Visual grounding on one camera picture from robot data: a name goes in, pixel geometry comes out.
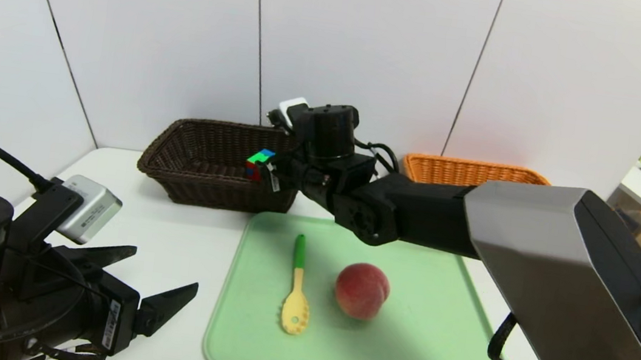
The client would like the colourful puzzle cube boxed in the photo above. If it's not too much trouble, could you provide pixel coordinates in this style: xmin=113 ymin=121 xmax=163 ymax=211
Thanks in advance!
xmin=243 ymin=147 xmax=277 ymax=185

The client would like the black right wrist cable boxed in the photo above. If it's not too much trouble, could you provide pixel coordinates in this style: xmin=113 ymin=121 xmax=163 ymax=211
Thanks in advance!
xmin=351 ymin=139 xmax=404 ymax=175

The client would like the light green plastic tray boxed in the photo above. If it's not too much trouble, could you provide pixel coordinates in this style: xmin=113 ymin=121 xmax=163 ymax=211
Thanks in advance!
xmin=200 ymin=205 xmax=531 ymax=360

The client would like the black right arm cable loop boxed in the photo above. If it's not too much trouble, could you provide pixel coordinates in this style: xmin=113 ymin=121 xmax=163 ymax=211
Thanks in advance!
xmin=486 ymin=310 xmax=552 ymax=360

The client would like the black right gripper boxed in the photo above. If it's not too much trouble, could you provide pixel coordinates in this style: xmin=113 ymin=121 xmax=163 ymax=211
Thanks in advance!
xmin=251 ymin=148 xmax=308 ymax=197

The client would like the red peach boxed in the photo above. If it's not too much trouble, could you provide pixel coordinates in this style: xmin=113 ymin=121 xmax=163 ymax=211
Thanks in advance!
xmin=331 ymin=259 xmax=393 ymax=324

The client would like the yellow pasta spoon green handle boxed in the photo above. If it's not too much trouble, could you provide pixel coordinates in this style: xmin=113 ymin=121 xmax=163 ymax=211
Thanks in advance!
xmin=277 ymin=233 xmax=320 ymax=337

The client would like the dark brown wicker basket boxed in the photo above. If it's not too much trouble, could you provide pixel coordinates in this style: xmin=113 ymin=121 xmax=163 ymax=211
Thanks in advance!
xmin=132 ymin=111 xmax=306 ymax=219

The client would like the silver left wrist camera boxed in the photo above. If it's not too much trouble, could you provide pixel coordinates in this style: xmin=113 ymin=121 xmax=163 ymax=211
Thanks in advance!
xmin=54 ymin=173 xmax=127 ymax=250

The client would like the dark box under table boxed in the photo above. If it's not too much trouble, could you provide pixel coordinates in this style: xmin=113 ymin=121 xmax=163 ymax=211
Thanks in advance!
xmin=603 ymin=203 xmax=641 ymax=241

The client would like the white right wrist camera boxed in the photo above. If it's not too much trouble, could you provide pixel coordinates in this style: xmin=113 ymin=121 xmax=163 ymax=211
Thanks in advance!
xmin=275 ymin=94 xmax=311 ymax=131

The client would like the orange wicker basket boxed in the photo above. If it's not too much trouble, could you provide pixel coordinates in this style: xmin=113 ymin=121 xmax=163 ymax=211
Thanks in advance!
xmin=400 ymin=151 xmax=554 ymax=200

